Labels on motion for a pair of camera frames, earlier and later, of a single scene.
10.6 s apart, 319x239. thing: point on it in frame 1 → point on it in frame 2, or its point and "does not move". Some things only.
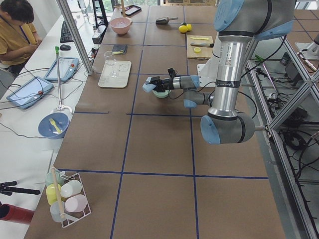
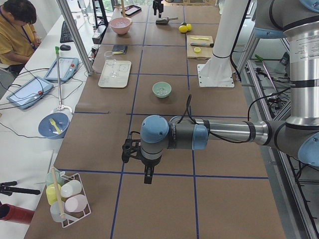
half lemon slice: (197, 50) does not move
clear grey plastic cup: (57, 208) does not move
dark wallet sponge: (118, 48) does not move
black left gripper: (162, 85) → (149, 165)
